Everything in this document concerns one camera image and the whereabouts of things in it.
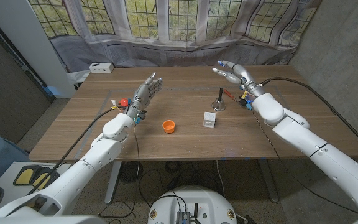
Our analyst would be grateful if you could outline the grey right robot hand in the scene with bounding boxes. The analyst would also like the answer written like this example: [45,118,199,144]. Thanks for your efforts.
[212,60,265,97]

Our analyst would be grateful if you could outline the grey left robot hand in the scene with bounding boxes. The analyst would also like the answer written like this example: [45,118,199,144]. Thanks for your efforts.
[125,72,163,123]

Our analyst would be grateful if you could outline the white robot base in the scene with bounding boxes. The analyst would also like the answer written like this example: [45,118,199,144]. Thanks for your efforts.
[147,185,238,224]

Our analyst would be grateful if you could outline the orange cup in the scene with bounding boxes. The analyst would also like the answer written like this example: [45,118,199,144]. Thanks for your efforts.
[162,119,177,134]

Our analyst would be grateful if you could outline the white cube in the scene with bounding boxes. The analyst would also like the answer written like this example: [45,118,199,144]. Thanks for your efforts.
[203,111,217,128]

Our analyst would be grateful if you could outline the white power strip box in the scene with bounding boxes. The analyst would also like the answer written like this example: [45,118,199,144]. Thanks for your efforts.
[89,62,115,74]

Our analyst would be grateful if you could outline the printed window backdrop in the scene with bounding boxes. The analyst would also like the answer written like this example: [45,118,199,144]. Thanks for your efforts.
[28,0,323,74]

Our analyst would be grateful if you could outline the round black fan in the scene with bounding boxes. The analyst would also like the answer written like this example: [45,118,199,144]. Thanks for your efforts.
[119,161,144,184]

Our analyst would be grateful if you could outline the white table leg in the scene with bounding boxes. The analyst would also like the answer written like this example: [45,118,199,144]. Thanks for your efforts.
[104,161,123,205]

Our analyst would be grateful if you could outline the grey table leg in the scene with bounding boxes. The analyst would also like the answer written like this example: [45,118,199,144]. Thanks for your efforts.
[257,159,280,203]

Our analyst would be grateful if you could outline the grey electronics box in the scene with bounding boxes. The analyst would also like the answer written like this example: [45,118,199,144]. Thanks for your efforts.
[175,210,191,224]

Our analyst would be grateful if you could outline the white pillar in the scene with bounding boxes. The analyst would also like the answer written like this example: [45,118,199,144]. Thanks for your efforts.
[0,0,76,99]

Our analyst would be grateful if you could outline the yellow black foot pedal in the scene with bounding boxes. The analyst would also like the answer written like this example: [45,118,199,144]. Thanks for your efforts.
[13,164,42,187]
[30,167,61,193]

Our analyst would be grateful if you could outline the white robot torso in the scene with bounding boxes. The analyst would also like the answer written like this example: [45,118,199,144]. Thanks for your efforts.
[0,214,107,224]

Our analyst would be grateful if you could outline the white pedal platform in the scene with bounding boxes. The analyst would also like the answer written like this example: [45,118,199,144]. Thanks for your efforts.
[0,161,74,212]

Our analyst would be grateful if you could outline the fork with red handle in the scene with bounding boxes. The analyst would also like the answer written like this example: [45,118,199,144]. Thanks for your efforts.
[223,89,241,103]

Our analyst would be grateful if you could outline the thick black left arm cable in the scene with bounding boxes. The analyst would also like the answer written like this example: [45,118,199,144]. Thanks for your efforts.
[26,107,127,196]

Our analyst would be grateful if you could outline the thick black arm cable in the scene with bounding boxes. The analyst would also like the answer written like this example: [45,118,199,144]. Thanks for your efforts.
[26,107,127,196]
[259,77,358,158]

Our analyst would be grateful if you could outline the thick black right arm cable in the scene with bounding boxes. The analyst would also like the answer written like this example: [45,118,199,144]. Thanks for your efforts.
[259,77,358,158]

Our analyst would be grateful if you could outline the black floor cable bundle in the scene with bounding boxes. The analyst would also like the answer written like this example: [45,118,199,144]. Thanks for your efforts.
[138,160,223,200]

